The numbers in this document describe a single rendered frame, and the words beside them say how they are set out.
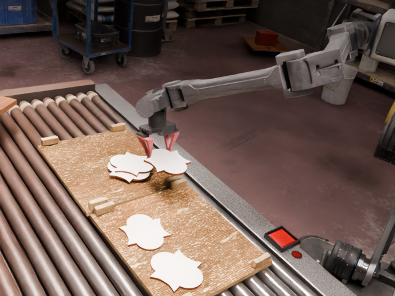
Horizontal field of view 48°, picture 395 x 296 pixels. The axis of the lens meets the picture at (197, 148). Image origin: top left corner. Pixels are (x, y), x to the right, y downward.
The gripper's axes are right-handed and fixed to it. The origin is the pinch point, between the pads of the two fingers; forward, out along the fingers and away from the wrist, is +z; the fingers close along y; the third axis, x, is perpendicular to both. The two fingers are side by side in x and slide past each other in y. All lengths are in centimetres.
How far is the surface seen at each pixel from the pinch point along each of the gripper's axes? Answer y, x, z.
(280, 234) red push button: 19.6, -34.6, 21.4
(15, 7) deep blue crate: 99, 420, -23
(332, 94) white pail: 324, 155, 64
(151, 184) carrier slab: -1.3, 3.2, 11.7
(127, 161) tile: -3.4, 13.9, 6.6
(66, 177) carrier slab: -23.4, 18.6, 8.0
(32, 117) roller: -17, 64, 0
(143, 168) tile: -1.1, 8.2, 8.0
